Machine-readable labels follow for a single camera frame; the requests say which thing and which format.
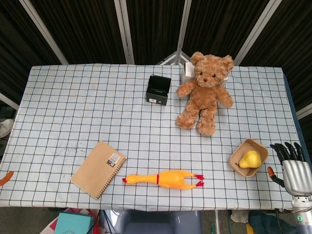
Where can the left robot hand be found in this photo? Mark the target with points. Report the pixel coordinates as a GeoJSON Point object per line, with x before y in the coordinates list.
{"type": "Point", "coordinates": [6, 179]}

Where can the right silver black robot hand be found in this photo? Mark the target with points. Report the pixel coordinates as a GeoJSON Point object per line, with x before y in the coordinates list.
{"type": "Point", "coordinates": [296, 175]}

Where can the brown teddy bear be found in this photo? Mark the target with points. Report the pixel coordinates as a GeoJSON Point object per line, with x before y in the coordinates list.
{"type": "Point", "coordinates": [204, 97]}

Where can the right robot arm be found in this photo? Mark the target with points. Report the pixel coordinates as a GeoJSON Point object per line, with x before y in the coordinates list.
{"type": "Point", "coordinates": [303, 207]}

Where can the brown paper tray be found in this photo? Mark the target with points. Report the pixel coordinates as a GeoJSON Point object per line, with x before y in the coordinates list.
{"type": "Point", "coordinates": [262, 149]}

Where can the yellow pear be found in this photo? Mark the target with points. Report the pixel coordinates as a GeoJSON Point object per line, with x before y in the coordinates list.
{"type": "Point", "coordinates": [251, 159]}

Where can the white shoe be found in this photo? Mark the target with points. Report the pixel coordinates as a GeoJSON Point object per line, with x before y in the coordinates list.
{"type": "Point", "coordinates": [5, 128]}

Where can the dark green cloth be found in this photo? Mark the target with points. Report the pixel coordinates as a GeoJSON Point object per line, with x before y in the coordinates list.
{"type": "Point", "coordinates": [270, 224]}

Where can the teal box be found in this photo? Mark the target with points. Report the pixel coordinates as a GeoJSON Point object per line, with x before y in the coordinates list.
{"type": "Point", "coordinates": [73, 223]}

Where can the kraft spiral notebook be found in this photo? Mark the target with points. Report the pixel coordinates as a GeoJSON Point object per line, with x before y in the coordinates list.
{"type": "Point", "coordinates": [95, 168]}

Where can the blue checked tablecloth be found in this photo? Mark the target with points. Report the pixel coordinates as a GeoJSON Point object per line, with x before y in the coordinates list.
{"type": "Point", "coordinates": [73, 109]}

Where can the yellow rubber chicken toy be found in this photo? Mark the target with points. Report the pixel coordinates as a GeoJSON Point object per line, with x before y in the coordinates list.
{"type": "Point", "coordinates": [170, 179]}

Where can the white cardboard box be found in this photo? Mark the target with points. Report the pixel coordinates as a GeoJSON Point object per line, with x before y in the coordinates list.
{"type": "Point", "coordinates": [188, 69]}

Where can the black open cardboard box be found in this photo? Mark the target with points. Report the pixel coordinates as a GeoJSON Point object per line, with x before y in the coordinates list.
{"type": "Point", "coordinates": [157, 96]}

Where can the black white-framed folding screen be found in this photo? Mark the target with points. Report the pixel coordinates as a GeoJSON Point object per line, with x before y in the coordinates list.
{"type": "Point", "coordinates": [85, 24]}

